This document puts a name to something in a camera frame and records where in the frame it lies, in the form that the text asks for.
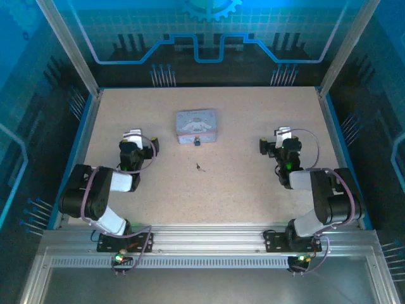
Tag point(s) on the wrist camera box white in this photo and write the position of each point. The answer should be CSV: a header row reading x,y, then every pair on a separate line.
x,y
282,136
134,137

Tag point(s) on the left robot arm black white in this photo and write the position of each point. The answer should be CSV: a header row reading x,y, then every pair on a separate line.
x,y
98,196

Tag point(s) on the aluminium table side rail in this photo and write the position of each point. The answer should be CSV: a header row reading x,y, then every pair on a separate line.
x,y
335,136
85,142

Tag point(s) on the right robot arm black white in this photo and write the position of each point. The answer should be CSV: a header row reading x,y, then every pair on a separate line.
x,y
319,190

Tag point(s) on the aluminium frame post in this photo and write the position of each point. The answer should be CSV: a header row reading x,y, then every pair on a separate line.
x,y
68,47
348,47

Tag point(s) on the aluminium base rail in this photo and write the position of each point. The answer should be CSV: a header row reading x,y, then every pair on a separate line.
x,y
209,237

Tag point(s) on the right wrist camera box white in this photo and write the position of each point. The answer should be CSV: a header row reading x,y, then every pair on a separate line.
x,y
282,136

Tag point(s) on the small padlock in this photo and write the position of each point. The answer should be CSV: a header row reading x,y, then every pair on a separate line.
x,y
197,143

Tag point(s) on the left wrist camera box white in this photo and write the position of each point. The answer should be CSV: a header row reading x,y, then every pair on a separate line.
x,y
134,137

